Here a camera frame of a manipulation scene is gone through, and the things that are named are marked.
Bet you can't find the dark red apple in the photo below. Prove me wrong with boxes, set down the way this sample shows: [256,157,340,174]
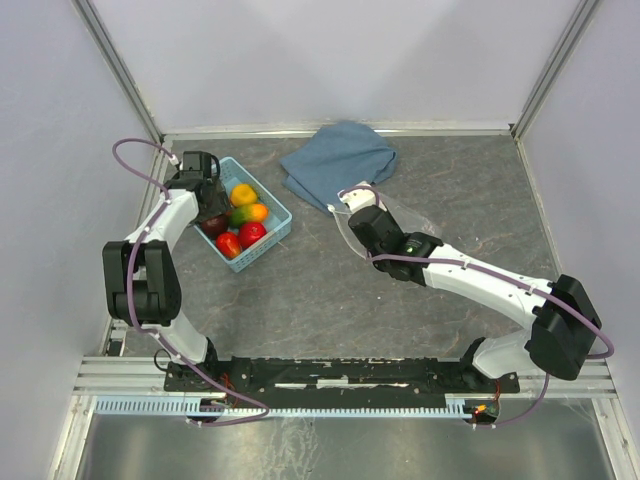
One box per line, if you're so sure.
[200,214,229,240]

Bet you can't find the clear zip top bag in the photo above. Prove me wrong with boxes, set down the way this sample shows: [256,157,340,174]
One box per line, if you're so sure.
[327,193,442,258]

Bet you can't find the red bell pepper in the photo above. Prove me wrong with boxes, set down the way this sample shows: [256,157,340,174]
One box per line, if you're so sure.
[215,231,243,260]

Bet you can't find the bright red apple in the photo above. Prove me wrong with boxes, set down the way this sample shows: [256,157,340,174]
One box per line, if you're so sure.
[238,222,267,250]

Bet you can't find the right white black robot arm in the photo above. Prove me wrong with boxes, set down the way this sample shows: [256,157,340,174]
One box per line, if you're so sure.
[347,205,602,391]

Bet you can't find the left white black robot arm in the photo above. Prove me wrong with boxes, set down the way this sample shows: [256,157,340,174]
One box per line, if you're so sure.
[102,151,230,390]

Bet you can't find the orange tangerine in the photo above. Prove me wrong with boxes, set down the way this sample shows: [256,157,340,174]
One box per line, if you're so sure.
[230,183,259,208]

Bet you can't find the green orange mango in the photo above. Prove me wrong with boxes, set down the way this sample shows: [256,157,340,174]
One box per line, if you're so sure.
[228,203,269,229]

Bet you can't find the light blue plastic basket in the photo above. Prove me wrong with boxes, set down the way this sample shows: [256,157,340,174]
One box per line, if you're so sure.
[194,156,292,273]

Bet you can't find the blue folded cloth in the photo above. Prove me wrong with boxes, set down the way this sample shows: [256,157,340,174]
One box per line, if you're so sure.
[280,121,397,214]

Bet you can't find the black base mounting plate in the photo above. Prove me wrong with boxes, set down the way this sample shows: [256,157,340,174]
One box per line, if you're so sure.
[164,355,521,409]

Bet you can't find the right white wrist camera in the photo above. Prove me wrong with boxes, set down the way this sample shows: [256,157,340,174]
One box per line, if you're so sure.
[338,184,381,213]

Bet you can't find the light blue cable duct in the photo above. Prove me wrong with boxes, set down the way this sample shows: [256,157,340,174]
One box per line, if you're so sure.
[94,392,481,416]

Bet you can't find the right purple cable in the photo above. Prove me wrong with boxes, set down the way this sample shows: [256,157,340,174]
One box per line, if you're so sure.
[334,183,617,429]

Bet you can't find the aluminium frame profiles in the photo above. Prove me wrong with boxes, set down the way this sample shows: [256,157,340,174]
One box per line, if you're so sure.
[47,0,640,480]

